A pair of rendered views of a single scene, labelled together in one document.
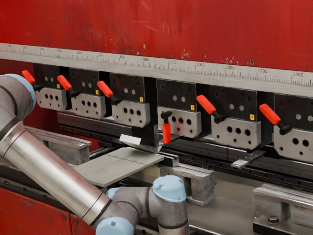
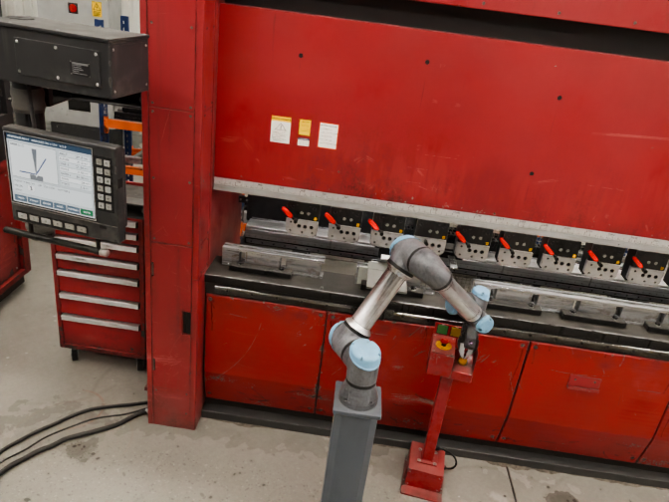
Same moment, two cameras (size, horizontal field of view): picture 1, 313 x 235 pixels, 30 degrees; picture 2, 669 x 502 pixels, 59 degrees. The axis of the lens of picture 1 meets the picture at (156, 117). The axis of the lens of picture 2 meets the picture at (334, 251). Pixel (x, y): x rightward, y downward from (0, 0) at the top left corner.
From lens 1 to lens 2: 1.97 m
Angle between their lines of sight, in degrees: 39
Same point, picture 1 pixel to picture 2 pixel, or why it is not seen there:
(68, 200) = (469, 310)
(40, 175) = (460, 299)
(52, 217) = (306, 316)
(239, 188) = not seen: hidden behind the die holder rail
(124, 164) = not seen: hidden behind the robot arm
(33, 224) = (279, 323)
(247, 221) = not seen: hidden behind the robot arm
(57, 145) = (297, 261)
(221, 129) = (463, 250)
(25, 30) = (286, 174)
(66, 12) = (339, 167)
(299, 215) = (501, 294)
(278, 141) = (502, 256)
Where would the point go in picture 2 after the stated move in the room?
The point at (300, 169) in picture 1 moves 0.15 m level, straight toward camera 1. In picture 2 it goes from (468, 264) to (485, 278)
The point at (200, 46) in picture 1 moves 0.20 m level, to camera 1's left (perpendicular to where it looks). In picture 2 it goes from (459, 202) to (428, 207)
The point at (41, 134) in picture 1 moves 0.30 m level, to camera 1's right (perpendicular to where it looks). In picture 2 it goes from (277, 253) to (327, 243)
